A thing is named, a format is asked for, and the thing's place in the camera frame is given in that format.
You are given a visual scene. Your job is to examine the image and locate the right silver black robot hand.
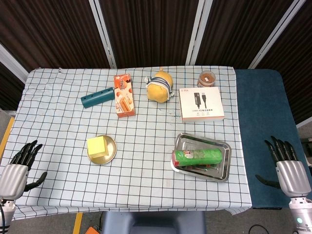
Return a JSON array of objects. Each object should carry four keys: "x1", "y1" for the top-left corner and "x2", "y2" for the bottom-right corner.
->
[{"x1": 255, "y1": 136, "x2": 312, "y2": 197}]

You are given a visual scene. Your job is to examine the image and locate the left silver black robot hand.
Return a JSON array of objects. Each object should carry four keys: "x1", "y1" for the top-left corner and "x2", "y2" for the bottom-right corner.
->
[{"x1": 0, "y1": 140, "x2": 48, "y2": 200}]

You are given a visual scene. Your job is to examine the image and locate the yellow sponge block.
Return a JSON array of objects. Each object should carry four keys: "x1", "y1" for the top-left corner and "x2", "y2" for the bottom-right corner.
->
[{"x1": 87, "y1": 136, "x2": 110, "y2": 156}]

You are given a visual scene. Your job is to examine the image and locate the green cylindrical chip can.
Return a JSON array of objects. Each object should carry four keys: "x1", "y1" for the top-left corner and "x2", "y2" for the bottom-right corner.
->
[{"x1": 172, "y1": 148, "x2": 224, "y2": 168}]

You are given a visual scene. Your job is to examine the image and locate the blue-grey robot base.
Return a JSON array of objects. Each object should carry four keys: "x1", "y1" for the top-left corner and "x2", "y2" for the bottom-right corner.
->
[{"x1": 101, "y1": 211, "x2": 207, "y2": 234}]

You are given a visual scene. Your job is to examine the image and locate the dark teal cylinder with holes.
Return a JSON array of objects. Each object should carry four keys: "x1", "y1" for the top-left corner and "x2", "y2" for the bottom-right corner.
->
[{"x1": 80, "y1": 88, "x2": 115, "y2": 109}]

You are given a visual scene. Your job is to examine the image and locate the dark teal table pad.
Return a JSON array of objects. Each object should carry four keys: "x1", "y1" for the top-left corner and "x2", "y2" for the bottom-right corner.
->
[{"x1": 235, "y1": 69, "x2": 312, "y2": 210}]

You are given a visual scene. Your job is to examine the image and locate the round metal plate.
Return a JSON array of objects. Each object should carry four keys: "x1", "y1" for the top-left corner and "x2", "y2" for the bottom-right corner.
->
[{"x1": 87, "y1": 135, "x2": 117, "y2": 166}]

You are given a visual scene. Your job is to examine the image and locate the rectangular steel tray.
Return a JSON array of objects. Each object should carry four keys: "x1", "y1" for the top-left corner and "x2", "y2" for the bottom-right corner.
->
[{"x1": 170, "y1": 133, "x2": 232, "y2": 183}]

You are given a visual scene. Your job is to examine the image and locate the clear jar brown contents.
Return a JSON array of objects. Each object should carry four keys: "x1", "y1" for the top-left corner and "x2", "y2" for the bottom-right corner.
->
[{"x1": 196, "y1": 70, "x2": 217, "y2": 88}]

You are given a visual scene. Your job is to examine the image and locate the checkered tablecloth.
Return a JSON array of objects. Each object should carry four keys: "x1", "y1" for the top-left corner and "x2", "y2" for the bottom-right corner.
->
[{"x1": 0, "y1": 67, "x2": 253, "y2": 221}]

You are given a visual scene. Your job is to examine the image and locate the orange snack box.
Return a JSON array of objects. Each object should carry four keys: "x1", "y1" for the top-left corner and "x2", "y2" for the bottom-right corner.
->
[{"x1": 114, "y1": 75, "x2": 137, "y2": 119}]

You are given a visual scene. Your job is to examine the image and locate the yellow plush toy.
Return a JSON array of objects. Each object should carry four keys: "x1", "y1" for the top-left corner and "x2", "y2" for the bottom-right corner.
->
[{"x1": 145, "y1": 67, "x2": 176, "y2": 103}]

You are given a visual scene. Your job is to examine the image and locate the dark folding partition screen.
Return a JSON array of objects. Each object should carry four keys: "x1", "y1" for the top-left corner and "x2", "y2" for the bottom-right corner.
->
[{"x1": 0, "y1": 0, "x2": 312, "y2": 127}]

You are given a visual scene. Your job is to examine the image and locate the black floor cable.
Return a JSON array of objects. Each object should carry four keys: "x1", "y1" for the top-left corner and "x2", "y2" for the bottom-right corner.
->
[{"x1": 248, "y1": 224, "x2": 269, "y2": 234}]

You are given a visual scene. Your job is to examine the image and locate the white USB cable box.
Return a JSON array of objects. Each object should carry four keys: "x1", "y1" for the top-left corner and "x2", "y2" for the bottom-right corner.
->
[{"x1": 179, "y1": 86, "x2": 225, "y2": 123}]

